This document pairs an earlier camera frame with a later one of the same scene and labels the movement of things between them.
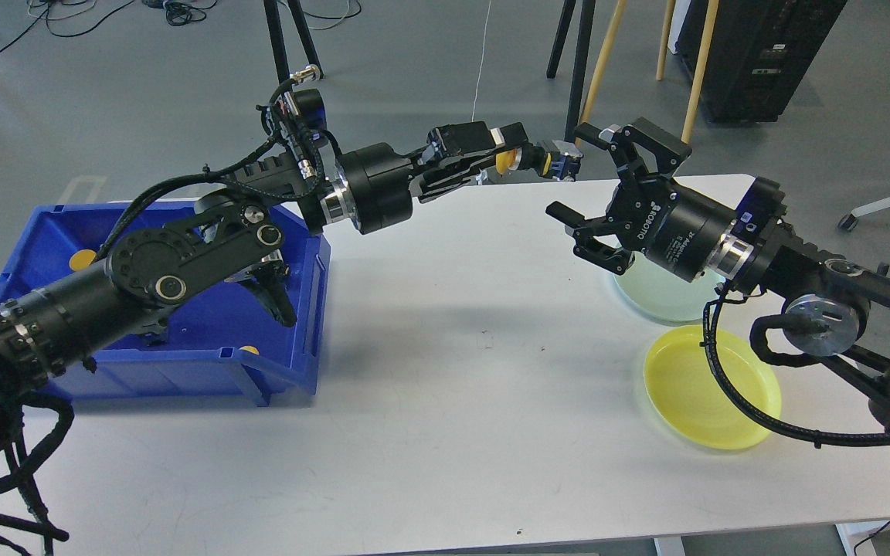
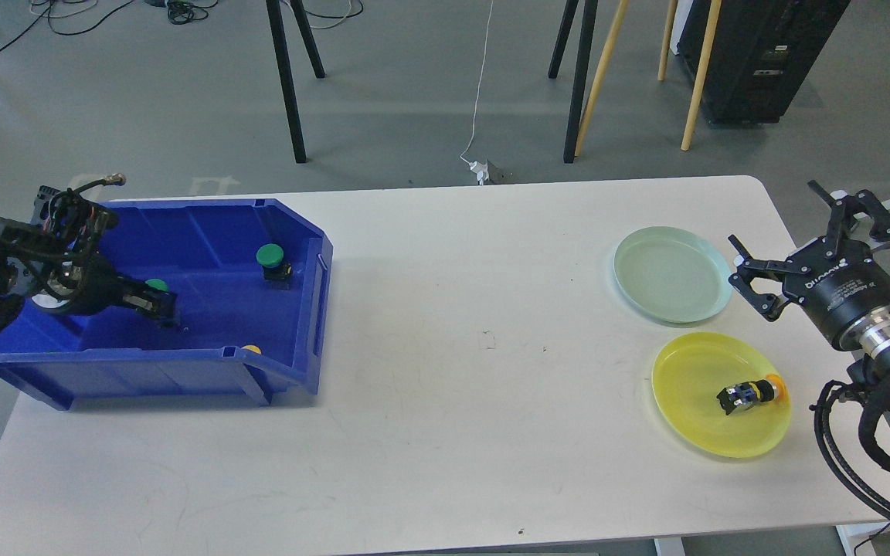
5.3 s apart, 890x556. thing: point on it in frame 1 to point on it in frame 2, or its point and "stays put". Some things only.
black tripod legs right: [579, 63] stays put
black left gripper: [374, 190] to [90, 285]
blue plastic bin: [221, 342] stays put
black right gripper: [655, 215] to [839, 283]
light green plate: [666, 295] stays put
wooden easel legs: [605, 61] stays put
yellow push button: [556, 159] to [732, 398]
